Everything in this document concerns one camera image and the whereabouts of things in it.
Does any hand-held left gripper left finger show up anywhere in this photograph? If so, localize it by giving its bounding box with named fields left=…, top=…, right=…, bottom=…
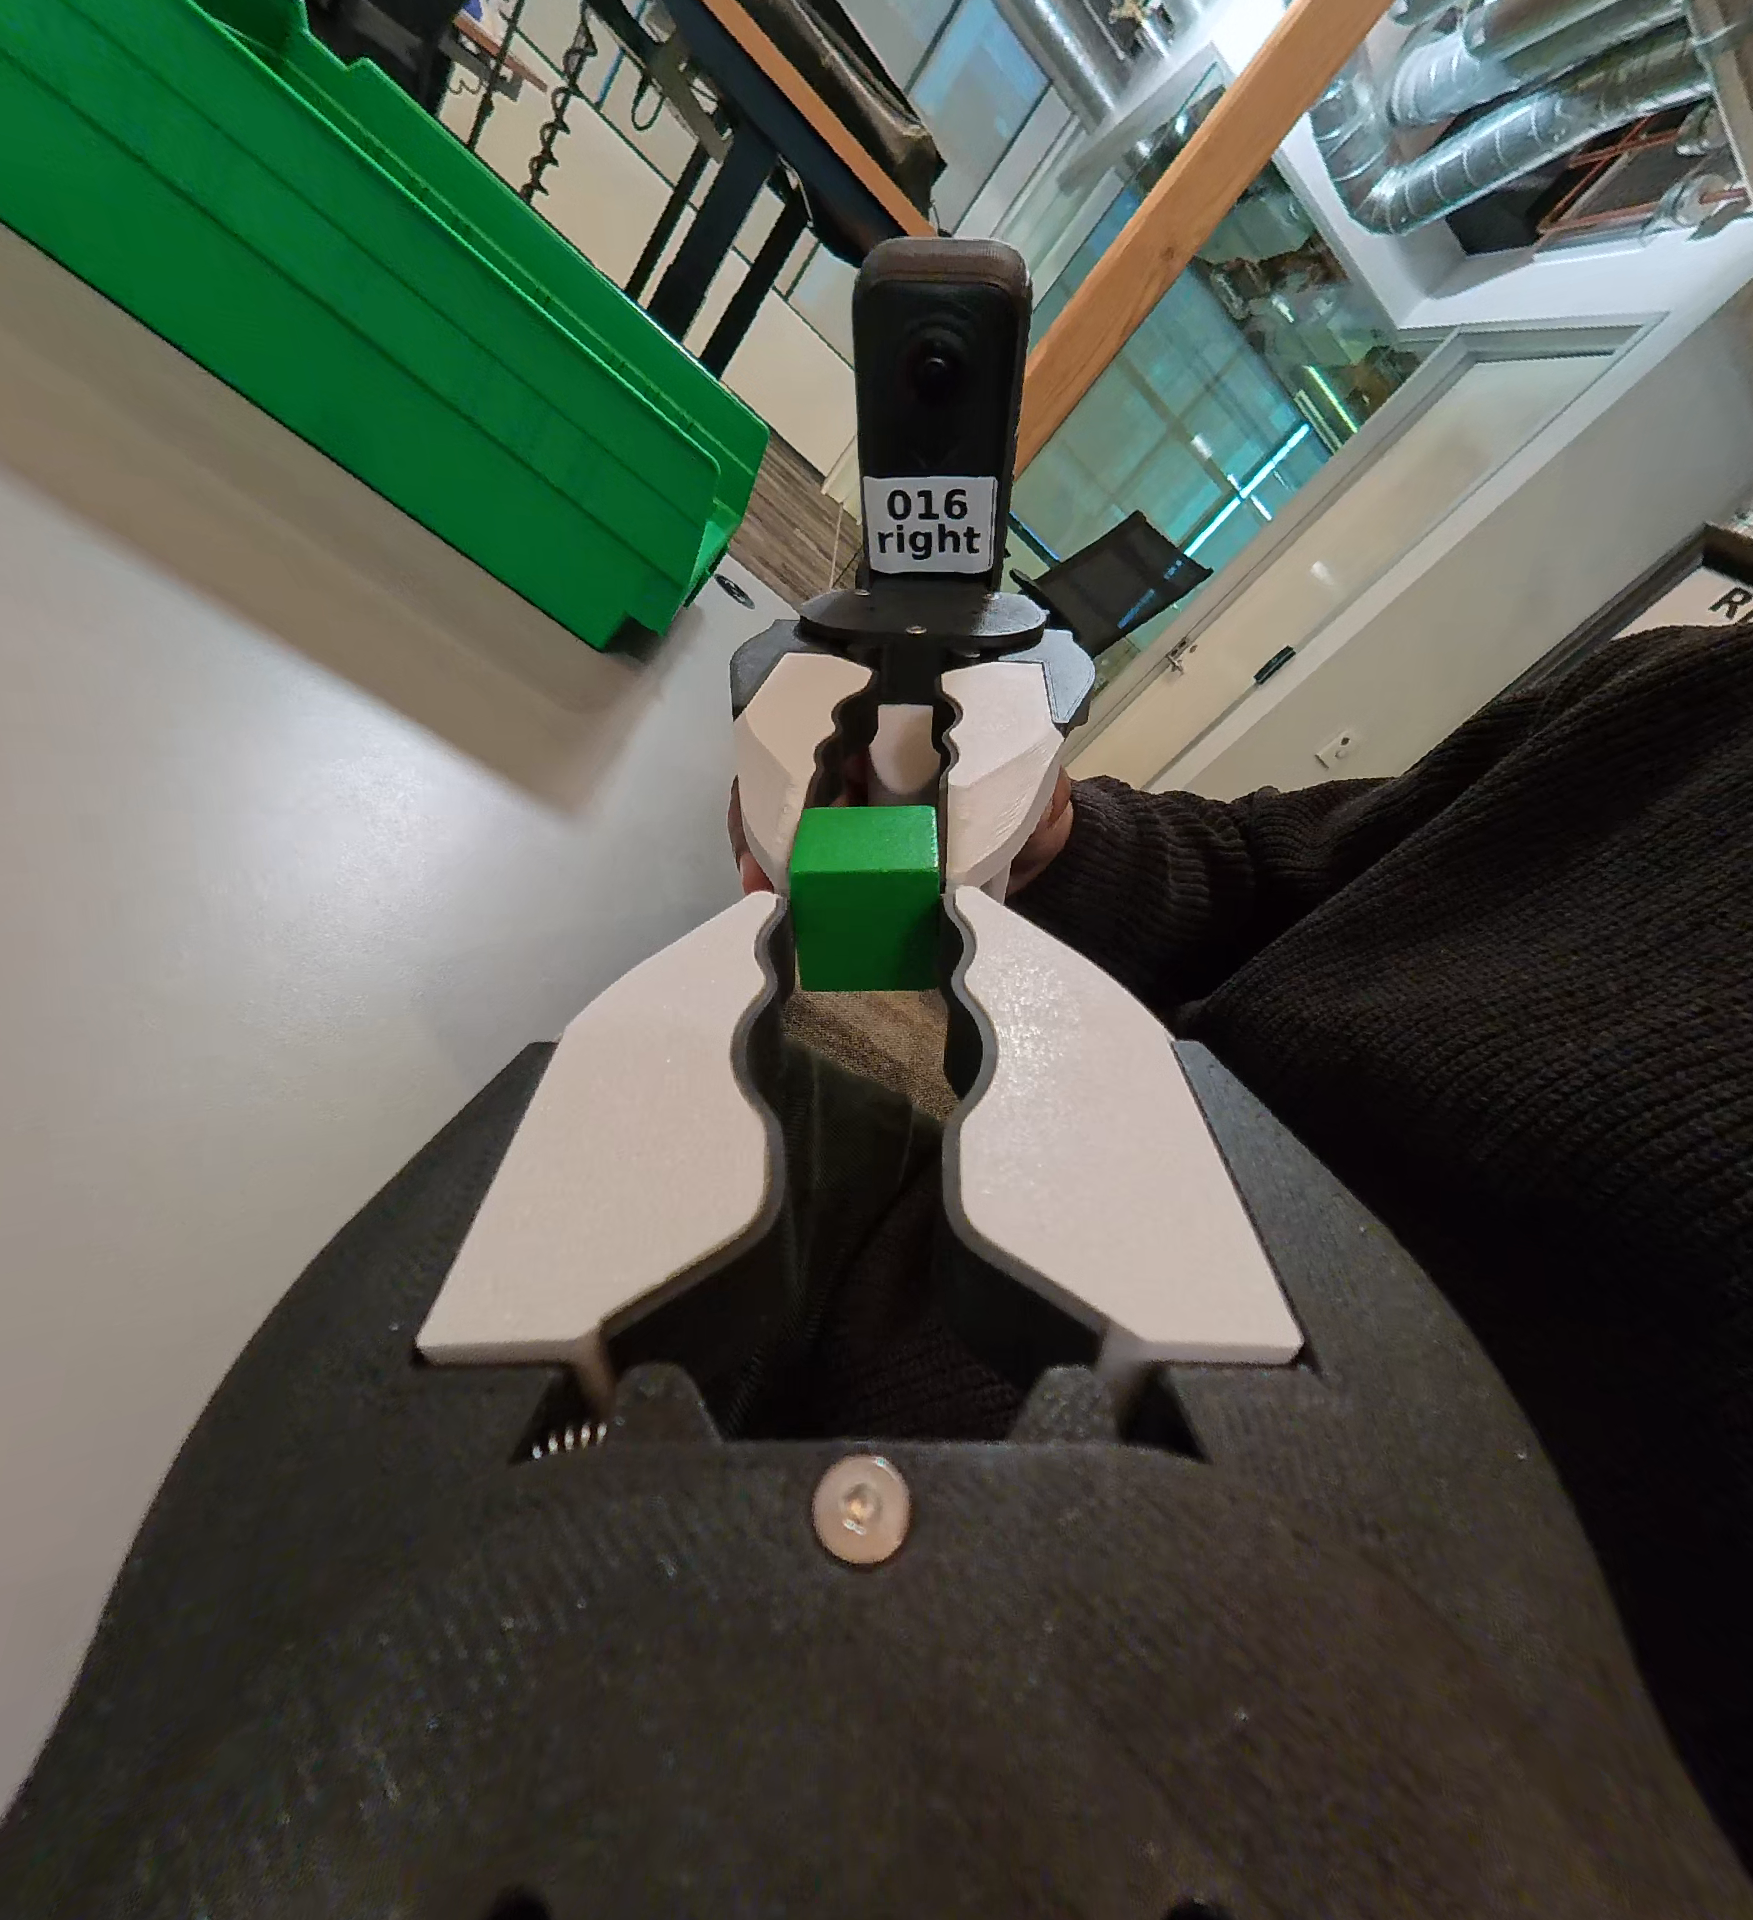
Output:
left=417, top=894, right=792, bottom=1428

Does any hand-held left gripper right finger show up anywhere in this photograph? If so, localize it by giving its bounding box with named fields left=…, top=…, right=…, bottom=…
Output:
left=939, top=883, right=1304, bottom=1428

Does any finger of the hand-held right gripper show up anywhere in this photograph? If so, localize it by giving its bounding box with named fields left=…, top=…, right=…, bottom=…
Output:
left=736, top=658, right=879, bottom=896
left=939, top=664, right=1075, bottom=894

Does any small green cube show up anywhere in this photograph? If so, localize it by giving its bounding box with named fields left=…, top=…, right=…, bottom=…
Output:
left=791, top=805, right=948, bottom=995

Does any green plastic bin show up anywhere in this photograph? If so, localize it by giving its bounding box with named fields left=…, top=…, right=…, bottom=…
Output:
left=0, top=0, right=773, bottom=656

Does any person's right forearm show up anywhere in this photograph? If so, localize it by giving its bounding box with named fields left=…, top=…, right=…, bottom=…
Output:
left=1018, top=772, right=1433, bottom=1036

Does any black standing desk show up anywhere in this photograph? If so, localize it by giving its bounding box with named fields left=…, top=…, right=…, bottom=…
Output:
left=574, top=0, right=951, bottom=376

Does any person's right hand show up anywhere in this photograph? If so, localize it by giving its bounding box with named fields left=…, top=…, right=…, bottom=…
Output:
left=1005, top=768, right=1081, bottom=907

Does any black office chair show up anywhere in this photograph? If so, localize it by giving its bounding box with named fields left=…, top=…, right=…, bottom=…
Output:
left=1011, top=510, right=1212, bottom=662

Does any wooden beam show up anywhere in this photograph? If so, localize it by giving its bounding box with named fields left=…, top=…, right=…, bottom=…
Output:
left=1018, top=0, right=1396, bottom=435

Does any white metal cabinet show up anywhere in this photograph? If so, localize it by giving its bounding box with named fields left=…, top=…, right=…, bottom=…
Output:
left=1070, top=315, right=1753, bottom=795

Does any cluster of silver ducts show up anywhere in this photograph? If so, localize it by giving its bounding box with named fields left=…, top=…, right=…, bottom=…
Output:
left=997, top=0, right=1753, bottom=264

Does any black framed sign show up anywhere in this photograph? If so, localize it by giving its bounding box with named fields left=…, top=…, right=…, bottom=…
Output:
left=1534, top=522, right=1753, bottom=707

